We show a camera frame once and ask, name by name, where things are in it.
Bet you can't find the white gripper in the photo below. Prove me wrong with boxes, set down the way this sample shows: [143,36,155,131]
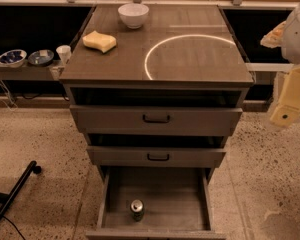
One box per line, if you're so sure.
[260,21,300,128]

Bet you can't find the green soda can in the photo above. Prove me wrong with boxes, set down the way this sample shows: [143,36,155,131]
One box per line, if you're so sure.
[130,199,144,222]

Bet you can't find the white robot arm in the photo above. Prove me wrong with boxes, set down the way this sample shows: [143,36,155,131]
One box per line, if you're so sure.
[260,3,300,128]

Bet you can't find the grey drawer cabinet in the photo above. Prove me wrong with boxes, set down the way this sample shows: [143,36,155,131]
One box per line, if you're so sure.
[58,3,255,177]

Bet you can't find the bottom grey drawer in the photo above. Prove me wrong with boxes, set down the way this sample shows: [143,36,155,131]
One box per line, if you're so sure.
[86,167,226,240]

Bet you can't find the grey drawer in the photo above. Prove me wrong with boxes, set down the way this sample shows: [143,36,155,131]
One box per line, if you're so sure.
[87,146,226,168]
[70,105,242,136]
[86,167,226,240]

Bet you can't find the middle grey drawer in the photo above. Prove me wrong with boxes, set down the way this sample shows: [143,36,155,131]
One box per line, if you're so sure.
[87,146,226,168]

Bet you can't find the top grey drawer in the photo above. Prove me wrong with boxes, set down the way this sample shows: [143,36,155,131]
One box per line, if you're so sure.
[70,105,242,136]

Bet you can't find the white ceramic bowl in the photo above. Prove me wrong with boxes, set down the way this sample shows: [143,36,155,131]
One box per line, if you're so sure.
[118,3,149,29]

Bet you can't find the yellow sponge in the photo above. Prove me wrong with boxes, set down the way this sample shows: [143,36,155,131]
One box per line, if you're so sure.
[83,31,117,53]

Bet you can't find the white paper cup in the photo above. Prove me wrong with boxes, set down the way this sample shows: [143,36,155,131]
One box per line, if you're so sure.
[56,45,72,65]

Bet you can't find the grey-blue bowl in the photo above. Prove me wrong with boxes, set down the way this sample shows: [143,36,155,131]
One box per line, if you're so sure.
[28,49,54,67]

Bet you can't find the blue patterned bowl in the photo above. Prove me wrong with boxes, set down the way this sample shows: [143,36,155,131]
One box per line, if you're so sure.
[0,49,27,68]

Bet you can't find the low side shelf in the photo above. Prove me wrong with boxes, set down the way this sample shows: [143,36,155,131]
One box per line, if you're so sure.
[0,60,63,81]

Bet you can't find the black stand leg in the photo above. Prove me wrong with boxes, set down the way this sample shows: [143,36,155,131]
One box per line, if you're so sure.
[0,161,41,221]

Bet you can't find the white cable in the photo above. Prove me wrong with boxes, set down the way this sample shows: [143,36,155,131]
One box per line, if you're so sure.
[0,63,18,110]

